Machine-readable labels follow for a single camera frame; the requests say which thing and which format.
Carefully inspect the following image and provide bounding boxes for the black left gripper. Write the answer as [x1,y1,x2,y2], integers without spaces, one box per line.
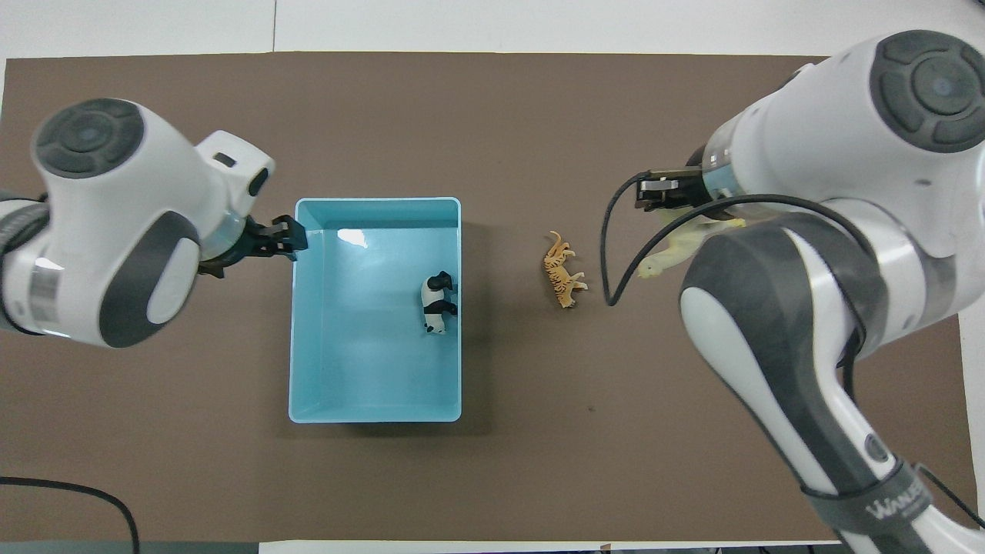
[199,215,309,279]

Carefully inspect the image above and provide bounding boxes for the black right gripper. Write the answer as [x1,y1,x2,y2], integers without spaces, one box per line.
[635,165,713,213]

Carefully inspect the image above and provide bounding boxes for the cream llama toy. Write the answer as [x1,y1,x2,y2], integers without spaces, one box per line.
[637,217,747,280]

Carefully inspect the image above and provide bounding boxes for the orange tiger toy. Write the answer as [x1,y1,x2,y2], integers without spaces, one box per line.
[543,231,589,309]

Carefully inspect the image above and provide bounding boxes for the black and white panda toy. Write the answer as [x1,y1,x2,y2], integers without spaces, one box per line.
[420,271,459,336]

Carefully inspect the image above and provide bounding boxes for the light blue storage box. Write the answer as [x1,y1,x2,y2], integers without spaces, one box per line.
[289,197,462,424]

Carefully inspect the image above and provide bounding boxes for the brown table mat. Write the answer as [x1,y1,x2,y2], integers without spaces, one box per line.
[0,52,982,543]

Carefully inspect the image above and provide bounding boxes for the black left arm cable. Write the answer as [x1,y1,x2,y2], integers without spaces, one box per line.
[0,476,141,554]

